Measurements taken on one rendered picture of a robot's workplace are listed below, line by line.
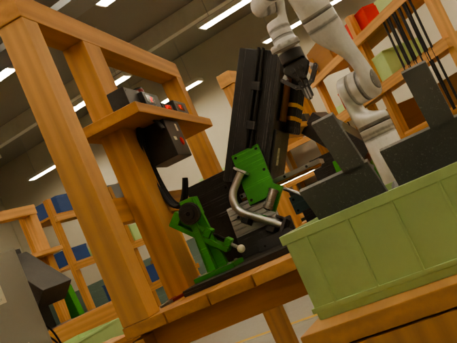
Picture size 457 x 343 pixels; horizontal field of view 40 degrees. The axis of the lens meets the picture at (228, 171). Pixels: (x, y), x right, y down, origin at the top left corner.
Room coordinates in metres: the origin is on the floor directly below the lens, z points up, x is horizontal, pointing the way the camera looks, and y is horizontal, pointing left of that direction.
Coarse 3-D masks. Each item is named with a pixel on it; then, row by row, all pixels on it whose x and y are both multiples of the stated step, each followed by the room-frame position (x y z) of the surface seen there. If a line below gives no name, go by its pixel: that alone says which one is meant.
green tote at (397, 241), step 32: (416, 192) 1.08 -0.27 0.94; (448, 192) 1.06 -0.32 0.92; (320, 224) 1.16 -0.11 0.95; (352, 224) 1.14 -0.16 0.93; (384, 224) 1.11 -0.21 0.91; (416, 224) 1.09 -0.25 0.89; (448, 224) 1.07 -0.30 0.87; (320, 256) 1.17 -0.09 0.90; (352, 256) 1.15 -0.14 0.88; (384, 256) 1.12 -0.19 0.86; (416, 256) 1.10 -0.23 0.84; (448, 256) 1.08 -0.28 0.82; (320, 288) 1.18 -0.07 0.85; (352, 288) 1.16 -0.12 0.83; (384, 288) 1.13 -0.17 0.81
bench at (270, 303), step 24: (264, 264) 1.95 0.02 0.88; (288, 264) 1.73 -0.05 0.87; (216, 288) 1.82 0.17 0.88; (240, 288) 1.76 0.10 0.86; (264, 288) 1.83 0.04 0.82; (288, 288) 1.82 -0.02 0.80; (168, 312) 1.82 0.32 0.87; (192, 312) 1.80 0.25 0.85; (216, 312) 1.87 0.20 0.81; (240, 312) 1.85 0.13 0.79; (264, 312) 3.21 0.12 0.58; (144, 336) 1.88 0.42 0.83; (168, 336) 1.91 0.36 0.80; (192, 336) 1.89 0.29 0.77; (288, 336) 3.19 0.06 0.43
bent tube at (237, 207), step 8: (240, 176) 2.35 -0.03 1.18; (232, 184) 2.36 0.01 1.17; (232, 192) 2.35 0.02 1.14; (232, 200) 2.34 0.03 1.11; (240, 208) 2.33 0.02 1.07; (248, 216) 2.32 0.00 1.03; (256, 216) 2.31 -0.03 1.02; (264, 216) 2.30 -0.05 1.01; (272, 224) 2.29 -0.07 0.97; (280, 224) 2.27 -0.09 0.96
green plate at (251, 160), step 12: (240, 156) 2.40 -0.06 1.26; (252, 156) 2.38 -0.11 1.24; (240, 168) 2.39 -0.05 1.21; (252, 168) 2.38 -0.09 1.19; (264, 168) 2.36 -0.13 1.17; (252, 180) 2.37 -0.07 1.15; (264, 180) 2.35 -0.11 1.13; (252, 192) 2.36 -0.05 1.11; (264, 192) 2.35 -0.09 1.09; (252, 204) 2.36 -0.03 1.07
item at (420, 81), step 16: (416, 64) 1.10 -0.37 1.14; (416, 80) 1.10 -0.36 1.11; (432, 80) 1.10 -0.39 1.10; (416, 96) 1.12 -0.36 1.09; (432, 96) 1.11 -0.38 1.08; (432, 112) 1.13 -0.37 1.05; (448, 112) 1.12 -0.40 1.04; (432, 128) 1.14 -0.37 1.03; (448, 128) 1.14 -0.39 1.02; (400, 144) 1.17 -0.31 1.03; (416, 144) 1.16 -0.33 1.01; (432, 144) 1.16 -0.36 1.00; (448, 144) 1.16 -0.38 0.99; (384, 160) 1.19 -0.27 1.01; (400, 160) 1.19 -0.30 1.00; (416, 160) 1.18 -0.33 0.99; (432, 160) 1.18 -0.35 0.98; (448, 160) 1.17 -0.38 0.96; (400, 176) 1.20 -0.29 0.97; (416, 176) 1.20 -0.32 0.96
